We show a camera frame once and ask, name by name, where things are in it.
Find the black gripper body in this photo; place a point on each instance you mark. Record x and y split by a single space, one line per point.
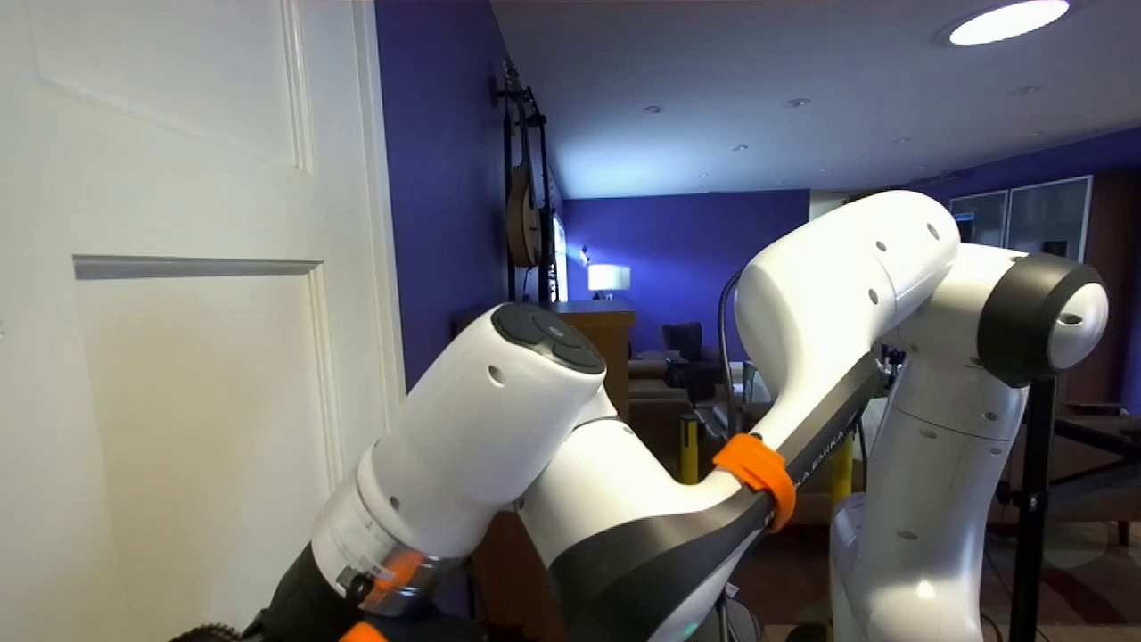
305 601

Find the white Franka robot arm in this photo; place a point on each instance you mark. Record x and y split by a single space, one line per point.
772 395

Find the white panelled door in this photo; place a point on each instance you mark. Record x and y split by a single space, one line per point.
180 357

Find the brown wooden cabinet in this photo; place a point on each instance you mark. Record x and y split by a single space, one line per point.
606 339

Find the yellow tripod leg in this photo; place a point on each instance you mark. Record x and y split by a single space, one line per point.
691 452
844 472

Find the glowing table lamp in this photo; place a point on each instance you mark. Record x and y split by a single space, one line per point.
606 281

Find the wooden mandolin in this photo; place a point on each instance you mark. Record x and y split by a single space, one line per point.
521 217

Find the black vertical pole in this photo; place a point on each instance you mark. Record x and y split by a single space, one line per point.
1033 510

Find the round ceiling light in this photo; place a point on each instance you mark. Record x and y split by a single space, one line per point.
1006 19

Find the black camera on tripod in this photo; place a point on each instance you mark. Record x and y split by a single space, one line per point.
686 343

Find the glass fronted wall cabinet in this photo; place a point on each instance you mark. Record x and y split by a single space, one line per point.
1020 220

